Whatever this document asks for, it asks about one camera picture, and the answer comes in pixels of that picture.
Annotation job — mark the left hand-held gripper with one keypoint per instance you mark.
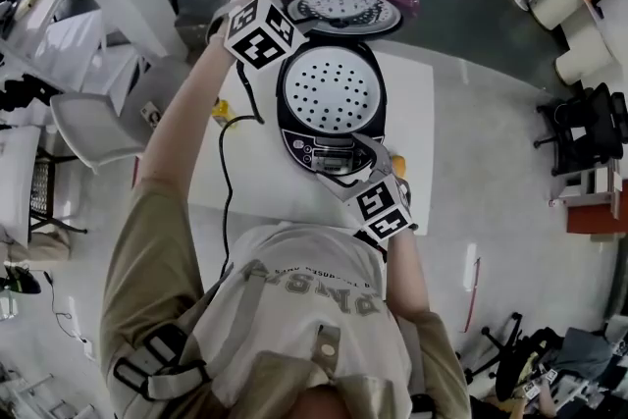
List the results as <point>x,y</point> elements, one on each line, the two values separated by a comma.
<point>262,34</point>

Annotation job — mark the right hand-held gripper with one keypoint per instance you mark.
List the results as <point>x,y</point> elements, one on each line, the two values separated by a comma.
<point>382,211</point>

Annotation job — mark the purple rice cooker base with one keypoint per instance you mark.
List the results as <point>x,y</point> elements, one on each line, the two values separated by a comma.
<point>299,147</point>

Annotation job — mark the person's left forearm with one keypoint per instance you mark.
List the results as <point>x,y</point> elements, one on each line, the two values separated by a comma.
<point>186,113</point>

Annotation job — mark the person's right forearm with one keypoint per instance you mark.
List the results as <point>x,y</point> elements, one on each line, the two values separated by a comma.
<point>407,275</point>

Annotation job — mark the orange fruit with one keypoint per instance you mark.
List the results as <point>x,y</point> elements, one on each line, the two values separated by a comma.
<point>400,167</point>

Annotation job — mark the white square table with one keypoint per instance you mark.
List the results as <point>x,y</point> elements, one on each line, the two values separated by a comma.
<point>407,113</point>

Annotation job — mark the white perforated steamer tray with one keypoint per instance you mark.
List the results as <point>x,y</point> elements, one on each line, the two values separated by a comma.
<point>326,98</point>

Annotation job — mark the yellow oil bottle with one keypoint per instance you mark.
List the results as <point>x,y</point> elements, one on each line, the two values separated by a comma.
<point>223,113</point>

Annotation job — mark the person's white printed t-shirt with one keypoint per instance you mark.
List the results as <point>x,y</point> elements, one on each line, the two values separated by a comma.
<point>304,319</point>

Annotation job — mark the red floor tape strip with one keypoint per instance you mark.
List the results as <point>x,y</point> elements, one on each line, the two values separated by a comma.
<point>136,172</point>
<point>472,294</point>

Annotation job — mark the printed card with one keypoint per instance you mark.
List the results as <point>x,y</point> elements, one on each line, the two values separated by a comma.
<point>151,115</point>

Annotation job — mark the white shelving unit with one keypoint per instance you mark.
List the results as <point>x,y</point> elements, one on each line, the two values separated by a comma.
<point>73,39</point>

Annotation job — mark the white low rack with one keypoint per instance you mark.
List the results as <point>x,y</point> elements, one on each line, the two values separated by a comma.
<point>586,184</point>

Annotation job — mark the white plastic armchair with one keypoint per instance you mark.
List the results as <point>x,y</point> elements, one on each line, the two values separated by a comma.
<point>93,132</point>

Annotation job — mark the person's khaki overshirt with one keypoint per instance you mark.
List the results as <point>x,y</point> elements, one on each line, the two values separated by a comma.
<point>142,270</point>

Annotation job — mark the black office chair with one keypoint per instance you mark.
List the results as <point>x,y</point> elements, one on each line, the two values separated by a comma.
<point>593,122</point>
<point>515,358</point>

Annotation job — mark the orange cabinet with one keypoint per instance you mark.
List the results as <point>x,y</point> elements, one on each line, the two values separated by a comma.
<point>598,213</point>

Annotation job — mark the white cylinder stool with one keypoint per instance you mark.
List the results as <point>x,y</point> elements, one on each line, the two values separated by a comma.
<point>557,2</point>
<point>584,51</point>

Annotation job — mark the row of black bags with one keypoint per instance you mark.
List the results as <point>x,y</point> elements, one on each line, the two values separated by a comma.
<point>19,90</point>

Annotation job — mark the grey harness with black buckles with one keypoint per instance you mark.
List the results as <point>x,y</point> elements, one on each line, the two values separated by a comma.
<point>167,373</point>

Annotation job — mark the black metal stool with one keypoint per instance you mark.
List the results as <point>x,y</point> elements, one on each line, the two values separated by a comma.
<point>41,191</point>

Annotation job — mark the white side table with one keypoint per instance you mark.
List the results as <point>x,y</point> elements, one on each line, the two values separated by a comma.
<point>17,181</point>

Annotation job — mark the white power strip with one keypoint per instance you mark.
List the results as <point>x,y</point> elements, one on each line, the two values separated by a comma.
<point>88,348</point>

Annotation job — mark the black green headset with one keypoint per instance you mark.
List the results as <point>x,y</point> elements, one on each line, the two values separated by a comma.
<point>19,279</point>

